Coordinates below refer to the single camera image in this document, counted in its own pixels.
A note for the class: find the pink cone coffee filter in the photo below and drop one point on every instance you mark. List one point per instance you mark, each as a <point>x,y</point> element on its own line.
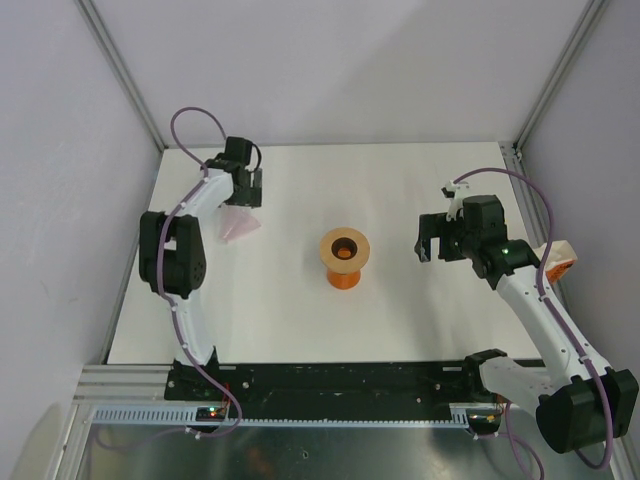
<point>236,222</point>

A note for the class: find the right aluminium frame post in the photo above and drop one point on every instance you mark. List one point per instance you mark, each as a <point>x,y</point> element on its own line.
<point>575,44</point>

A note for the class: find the left aluminium frame post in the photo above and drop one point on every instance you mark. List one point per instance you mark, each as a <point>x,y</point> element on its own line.
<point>117,64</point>

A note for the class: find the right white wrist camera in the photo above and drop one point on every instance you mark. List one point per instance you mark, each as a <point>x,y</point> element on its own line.
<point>456,193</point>

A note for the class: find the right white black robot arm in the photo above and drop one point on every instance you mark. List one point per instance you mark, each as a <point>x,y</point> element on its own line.
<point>580,400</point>

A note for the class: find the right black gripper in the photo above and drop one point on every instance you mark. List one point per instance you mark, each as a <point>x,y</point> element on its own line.
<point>434,225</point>

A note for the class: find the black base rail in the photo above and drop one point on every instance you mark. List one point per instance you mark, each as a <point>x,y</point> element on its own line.
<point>344,391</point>

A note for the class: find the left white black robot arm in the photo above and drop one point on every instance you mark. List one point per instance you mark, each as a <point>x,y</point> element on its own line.
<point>171,256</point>

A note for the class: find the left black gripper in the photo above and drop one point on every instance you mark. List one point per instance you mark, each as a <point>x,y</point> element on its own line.
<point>251,196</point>

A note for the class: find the white orange box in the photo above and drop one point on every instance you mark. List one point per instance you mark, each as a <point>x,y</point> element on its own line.
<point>561,258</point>

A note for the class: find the grey slotted cable duct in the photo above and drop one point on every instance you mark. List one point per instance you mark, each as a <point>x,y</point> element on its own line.
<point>208,416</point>

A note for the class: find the orange glass flask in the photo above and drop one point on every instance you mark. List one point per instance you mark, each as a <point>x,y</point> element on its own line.
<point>344,277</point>

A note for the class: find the aluminium frame post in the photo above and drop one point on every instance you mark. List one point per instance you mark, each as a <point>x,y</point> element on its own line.
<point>575,44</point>
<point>117,64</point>

